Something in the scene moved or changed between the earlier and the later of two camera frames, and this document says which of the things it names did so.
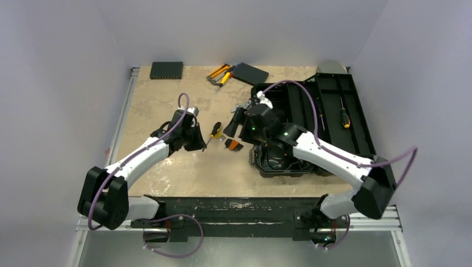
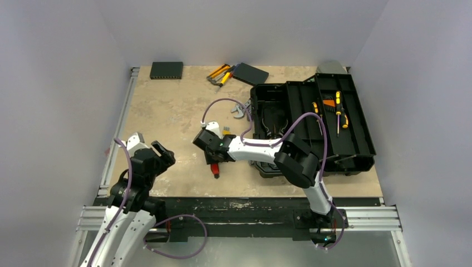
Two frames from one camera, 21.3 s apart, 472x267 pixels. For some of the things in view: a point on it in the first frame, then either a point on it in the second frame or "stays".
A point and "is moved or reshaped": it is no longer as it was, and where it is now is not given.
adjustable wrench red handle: x=247 y=103 stays
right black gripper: x=242 y=114 → x=214 y=157
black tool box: x=327 y=106 stays
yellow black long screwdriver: x=215 y=130 is moved or reshaped
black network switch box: x=166 y=70 stays
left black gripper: x=199 y=143 → x=165 y=154
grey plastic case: x=331 y=67 stays
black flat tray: x=249 y=74 stays
